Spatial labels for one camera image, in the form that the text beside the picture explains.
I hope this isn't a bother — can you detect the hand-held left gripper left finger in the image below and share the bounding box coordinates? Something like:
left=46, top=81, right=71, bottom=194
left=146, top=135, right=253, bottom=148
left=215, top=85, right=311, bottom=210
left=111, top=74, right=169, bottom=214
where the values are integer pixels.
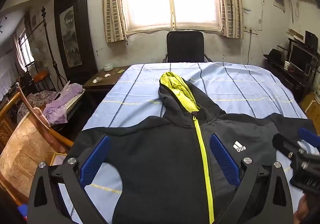
left=27, top=135, right=112, bottom=224

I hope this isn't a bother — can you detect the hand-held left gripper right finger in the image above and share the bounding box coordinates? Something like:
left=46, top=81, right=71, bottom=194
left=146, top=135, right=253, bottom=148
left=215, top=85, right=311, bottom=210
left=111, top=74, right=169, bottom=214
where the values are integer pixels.
left=209, top=133, right=293, bottom=224

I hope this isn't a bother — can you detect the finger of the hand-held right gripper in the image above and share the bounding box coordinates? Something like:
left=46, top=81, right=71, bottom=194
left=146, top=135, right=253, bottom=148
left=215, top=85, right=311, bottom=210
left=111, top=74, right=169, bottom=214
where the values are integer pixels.
left=298, top=128, right=320, bottom=152
left=272, top=134, right=302, bottom=162

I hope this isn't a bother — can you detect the black hoodie with yellow zipper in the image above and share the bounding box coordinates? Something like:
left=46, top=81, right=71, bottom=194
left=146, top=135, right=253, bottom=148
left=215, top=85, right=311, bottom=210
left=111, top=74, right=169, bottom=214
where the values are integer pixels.
left=67, top=71, right=315, bottom=224

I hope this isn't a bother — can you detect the person's right hand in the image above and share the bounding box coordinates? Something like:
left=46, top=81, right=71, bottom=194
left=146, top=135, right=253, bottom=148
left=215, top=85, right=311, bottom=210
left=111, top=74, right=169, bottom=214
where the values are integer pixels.
left=294, top=195, right=310, bottom=224

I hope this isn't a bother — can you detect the purple crumpled cloth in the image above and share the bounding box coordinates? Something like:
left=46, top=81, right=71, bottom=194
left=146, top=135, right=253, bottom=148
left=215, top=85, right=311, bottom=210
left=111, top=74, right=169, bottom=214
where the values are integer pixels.
left=42, top=81, right=84, bottom=125

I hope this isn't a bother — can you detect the dark cluttered desk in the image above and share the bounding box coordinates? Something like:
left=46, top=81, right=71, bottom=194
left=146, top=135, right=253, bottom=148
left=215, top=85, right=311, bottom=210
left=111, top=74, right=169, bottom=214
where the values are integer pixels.
left=265, top=56, right=315, bottom=104

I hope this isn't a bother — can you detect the wooden armchair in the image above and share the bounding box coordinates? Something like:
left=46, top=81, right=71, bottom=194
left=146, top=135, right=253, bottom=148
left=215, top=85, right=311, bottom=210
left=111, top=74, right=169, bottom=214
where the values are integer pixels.
left=0, top=84, right=74, bottom=207

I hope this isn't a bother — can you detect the blue striped bed sheet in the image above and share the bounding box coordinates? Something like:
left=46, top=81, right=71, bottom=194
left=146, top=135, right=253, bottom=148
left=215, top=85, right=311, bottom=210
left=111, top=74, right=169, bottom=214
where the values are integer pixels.
left=60, top=62, right=309, bottom=224

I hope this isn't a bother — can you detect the dark wooden side table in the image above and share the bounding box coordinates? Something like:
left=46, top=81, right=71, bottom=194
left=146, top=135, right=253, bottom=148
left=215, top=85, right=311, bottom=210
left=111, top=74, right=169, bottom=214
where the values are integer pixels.
left=82, top=65, right=130, bottom=94

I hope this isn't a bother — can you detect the floral bedding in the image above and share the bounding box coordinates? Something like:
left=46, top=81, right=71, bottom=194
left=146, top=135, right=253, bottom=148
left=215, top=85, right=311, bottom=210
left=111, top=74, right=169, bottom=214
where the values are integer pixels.
left=17, top=90, right=58, bottom=116

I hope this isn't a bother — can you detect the black computer monitor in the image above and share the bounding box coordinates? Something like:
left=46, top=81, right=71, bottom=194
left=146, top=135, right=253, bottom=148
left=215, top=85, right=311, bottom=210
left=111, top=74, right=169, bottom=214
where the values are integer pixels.
left=290, top=44, right=314, bottom=72

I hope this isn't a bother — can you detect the orange round stool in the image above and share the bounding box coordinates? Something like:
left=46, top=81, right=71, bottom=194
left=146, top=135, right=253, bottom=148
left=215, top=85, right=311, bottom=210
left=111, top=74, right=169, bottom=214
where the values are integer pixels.
left=32, top=71, right=52, bottom=91

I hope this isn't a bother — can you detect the black speaker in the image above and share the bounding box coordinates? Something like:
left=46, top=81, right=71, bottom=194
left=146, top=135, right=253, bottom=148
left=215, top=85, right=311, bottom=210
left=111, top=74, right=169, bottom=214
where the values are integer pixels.
left=304, top=30, right=319, bottom=49

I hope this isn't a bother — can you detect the black office chair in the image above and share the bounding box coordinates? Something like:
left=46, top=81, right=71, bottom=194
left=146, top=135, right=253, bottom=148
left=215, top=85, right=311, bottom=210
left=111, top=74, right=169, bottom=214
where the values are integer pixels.
left=162, top=31, right=213, bottom=63

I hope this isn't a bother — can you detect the white standing fan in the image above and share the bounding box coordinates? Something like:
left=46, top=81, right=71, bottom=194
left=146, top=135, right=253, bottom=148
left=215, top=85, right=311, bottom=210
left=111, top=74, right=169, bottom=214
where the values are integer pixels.
left=31, top=38, right=49, bottom=74

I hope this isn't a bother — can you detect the dark wooden coat stand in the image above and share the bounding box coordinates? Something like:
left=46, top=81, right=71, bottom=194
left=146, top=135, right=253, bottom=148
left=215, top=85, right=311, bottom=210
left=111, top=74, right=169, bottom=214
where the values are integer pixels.
left=41, top=6, right=67, bottom=89

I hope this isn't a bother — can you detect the barred side window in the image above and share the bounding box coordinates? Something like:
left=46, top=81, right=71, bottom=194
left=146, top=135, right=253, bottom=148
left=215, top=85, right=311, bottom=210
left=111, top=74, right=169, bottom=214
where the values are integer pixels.
left=17, top=28, right=35, bottom=72

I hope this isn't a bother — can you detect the checked beige curtain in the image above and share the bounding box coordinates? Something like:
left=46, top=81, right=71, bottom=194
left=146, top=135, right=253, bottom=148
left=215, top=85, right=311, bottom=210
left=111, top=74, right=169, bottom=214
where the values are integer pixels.
left=215, top=0, right=244, bottom=39
left=102, top=0, right=127, bottom=43

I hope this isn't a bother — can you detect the hanging power cord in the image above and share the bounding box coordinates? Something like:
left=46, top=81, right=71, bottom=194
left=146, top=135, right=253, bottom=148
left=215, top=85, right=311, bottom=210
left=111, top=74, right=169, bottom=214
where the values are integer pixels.
left=247, top=29, right=252, bottom=64

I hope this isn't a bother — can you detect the dark framed wall painting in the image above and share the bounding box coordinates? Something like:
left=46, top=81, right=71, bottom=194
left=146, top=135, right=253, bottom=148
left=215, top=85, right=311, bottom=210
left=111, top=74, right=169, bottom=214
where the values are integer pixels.
left=54, top=0, right=98, bottom=84

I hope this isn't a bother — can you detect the small framed wall panel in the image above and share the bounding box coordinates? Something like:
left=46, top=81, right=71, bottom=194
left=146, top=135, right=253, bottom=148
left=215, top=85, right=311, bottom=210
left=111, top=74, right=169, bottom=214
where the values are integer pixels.
left=273, top=0, right=286, bottom=12

